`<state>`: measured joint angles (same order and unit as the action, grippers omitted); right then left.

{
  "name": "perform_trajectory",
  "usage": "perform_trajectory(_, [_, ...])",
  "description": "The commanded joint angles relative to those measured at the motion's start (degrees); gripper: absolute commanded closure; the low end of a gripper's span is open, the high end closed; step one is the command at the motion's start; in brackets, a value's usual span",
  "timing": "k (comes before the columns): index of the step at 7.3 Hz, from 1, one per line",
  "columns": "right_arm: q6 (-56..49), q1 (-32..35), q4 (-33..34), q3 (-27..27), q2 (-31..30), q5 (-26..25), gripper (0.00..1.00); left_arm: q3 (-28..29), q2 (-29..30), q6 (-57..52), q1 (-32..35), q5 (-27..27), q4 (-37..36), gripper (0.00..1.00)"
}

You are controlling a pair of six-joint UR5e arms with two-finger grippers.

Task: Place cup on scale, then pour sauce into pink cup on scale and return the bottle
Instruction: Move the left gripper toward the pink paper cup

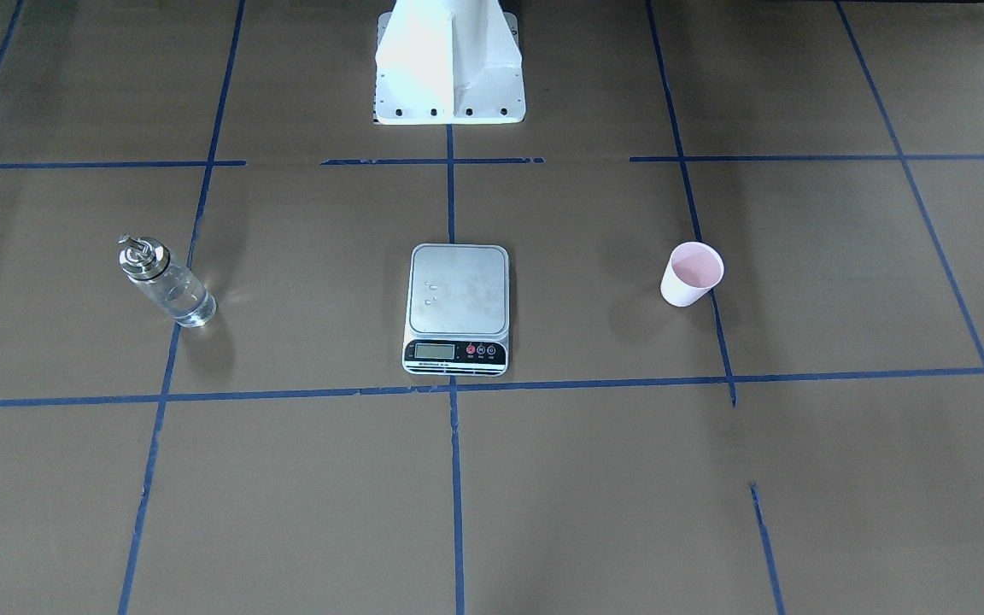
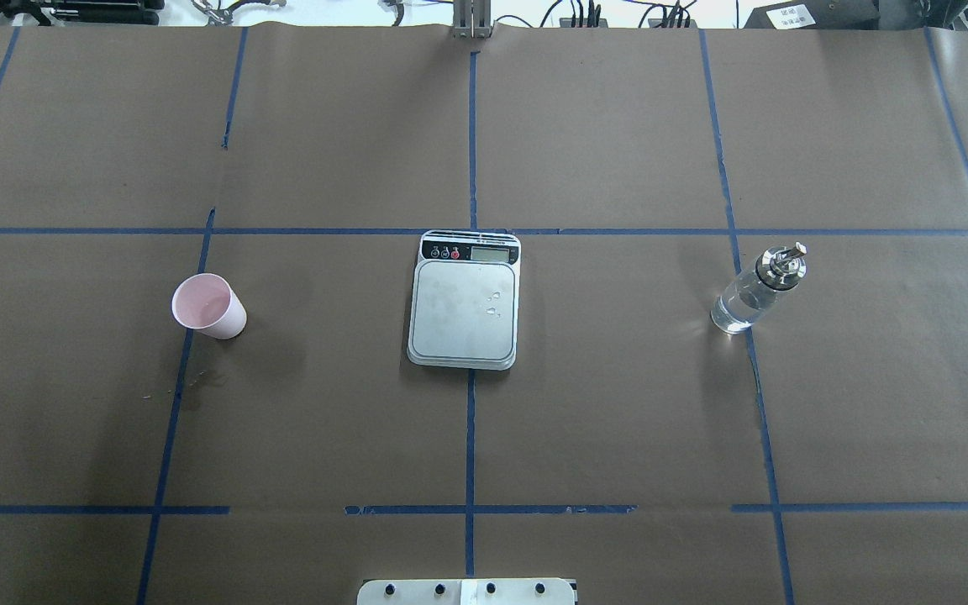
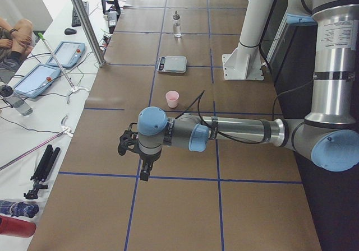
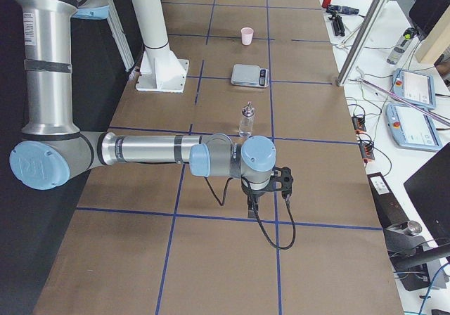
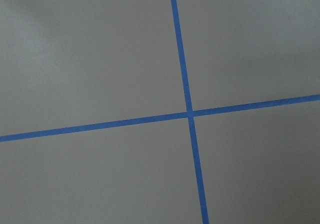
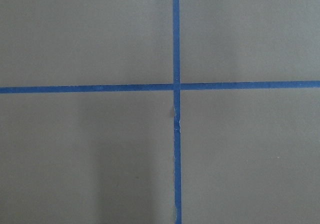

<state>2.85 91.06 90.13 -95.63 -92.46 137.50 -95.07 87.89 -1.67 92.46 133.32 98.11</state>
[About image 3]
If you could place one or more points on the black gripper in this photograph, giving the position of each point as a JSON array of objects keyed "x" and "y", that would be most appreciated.
[{"x": 147, "y": 159}]

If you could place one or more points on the pink plastic cup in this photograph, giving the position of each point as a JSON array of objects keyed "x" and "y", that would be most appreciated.
[{"x": 172, "y": 98}]

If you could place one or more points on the glass sauce bottle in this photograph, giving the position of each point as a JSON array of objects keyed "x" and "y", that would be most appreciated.
[{"x": 177, "y": 25}]

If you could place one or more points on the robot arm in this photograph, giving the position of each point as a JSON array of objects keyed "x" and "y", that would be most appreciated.
[{"x": 325, "y": 136}]

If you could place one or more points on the digital kitchen scale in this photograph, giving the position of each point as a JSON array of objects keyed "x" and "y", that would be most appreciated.
[{"x": 172, "y": 64}]

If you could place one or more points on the pink thin rod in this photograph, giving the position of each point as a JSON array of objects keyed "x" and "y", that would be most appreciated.
[{"x": 32, "y": 149}]

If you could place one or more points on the black folded tripod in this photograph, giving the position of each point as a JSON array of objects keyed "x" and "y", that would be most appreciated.
[{"x": 42, "y": 171}]

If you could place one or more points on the blue folded umbrella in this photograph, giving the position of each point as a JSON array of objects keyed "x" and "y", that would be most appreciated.
[{"x": 19, "y": 209}]

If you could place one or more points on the blue teach pendant far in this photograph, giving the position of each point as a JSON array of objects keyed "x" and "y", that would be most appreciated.
[{"x": 69, "y": 53}]

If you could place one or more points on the blue teach pendant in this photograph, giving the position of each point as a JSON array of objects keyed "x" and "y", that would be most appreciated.
[
  {"x": 36, "y": 81},
  {"x": 69, "y": 53}
]

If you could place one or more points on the blue teach pendant near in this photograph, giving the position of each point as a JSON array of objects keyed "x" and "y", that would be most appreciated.
[{"x": 36, "y": 81}]

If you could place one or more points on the red metal bottle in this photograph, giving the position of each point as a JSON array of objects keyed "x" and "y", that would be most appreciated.
[{"x": 19, "y": 228}]

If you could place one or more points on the black computer mouse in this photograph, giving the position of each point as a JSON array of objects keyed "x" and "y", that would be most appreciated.
[{"x": 70, "y": 31}]

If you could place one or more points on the black keyboard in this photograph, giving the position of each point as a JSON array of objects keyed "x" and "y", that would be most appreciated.
[{"x": 75, "y": 22}]

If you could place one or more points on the green tipped metal rod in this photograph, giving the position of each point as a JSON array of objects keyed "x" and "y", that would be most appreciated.
[{"x": 73, "y": 87}]

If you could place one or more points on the seated person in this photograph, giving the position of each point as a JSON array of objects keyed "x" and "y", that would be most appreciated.
[{"x": 16, "y": 43}]

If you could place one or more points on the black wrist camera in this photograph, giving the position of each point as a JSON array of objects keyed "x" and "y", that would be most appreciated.
[{"x": 129, "y": 141}]

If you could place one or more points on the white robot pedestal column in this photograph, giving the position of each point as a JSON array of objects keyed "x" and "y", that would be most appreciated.
[{"x": 244, "y": 62}]

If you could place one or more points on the aluminium frame post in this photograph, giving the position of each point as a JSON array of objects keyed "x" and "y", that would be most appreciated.
[{"x": 89, "y": 32}]

